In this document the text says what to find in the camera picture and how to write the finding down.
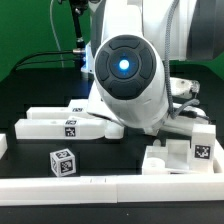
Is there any white tagged cube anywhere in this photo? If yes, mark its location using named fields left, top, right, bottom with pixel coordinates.
left=50, top=148, right=76, bottom=177

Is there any black cable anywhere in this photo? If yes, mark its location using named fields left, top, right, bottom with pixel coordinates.
left=9, top=48, right=84, bottom=75

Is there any white front rail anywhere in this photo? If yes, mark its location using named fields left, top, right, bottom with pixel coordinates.
left=0, top=174, right=224, bottom=206

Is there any white chair seat block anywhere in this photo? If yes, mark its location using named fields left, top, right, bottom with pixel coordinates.
left=142, top=139, right=190, bottom=175

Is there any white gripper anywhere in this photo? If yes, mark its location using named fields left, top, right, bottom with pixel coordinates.
left=160, top=106, right=210, bottom=135

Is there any white rail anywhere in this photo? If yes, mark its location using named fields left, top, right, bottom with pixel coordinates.
left=214, top=141, right=224, bottom=174
left=0, top=174, right=224, bottom=206

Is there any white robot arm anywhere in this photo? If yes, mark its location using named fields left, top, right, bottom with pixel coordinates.
left=87, top=0, right=224, bottom=134

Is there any white tagged sheet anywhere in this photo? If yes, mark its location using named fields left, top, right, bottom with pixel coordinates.
left=68, top=99, right=88, bottom=112

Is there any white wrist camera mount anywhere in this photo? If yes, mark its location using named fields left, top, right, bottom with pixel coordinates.
left=171, top=77, right=200, bottom=99

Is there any white block left edge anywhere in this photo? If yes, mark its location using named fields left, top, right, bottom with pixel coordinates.
left=0, top=134, right=8, bottom=159

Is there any white right rail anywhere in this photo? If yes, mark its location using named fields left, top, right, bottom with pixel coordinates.
left=214, top=141, right=224, bottom=174

